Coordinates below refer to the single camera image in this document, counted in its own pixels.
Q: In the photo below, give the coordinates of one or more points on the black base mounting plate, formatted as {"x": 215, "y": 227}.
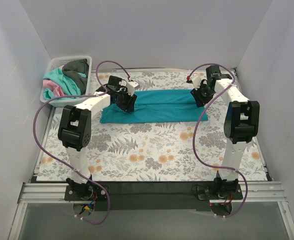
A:
{"x": 152, "y": 195}

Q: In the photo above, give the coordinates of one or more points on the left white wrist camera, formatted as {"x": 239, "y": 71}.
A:
{"x": 131, "y": 87}

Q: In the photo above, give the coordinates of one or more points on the dark grey shirt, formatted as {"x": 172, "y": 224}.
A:
{"x": 78, "y": 71}

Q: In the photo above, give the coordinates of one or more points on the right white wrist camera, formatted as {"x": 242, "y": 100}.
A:
{"x": 195, "y": 81}

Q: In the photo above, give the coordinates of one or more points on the mint green shirt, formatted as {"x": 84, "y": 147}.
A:
{"x": 67, "y": 84}

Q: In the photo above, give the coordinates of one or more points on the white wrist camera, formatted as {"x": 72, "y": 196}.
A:
{"x": 131, "y": 87}
{"x": 195, "y": 81}

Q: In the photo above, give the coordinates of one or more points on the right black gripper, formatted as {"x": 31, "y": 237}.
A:
{"x": 200, "y": 95}

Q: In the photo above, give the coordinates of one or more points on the teal t shirt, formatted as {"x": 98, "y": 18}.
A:
{"x": 157, "y": 106}

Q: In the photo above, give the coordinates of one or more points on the pink shirt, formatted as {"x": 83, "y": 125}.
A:
{"x": 51, "y": 90}

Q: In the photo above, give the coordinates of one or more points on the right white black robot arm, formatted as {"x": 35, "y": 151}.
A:
{"x": 240, "y": 126}

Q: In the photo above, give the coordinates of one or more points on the white plastic laundry basket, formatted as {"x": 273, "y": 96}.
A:
{"x": 66, "y": 100}

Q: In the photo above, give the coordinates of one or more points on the aluminium frame rail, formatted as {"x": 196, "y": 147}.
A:
{"x": 258, "y": 191}

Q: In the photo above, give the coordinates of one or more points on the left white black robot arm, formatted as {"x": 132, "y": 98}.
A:
{"x": 75, "y": 130}

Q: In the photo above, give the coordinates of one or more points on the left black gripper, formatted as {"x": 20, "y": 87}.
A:
{"x": 124, "y": 101}

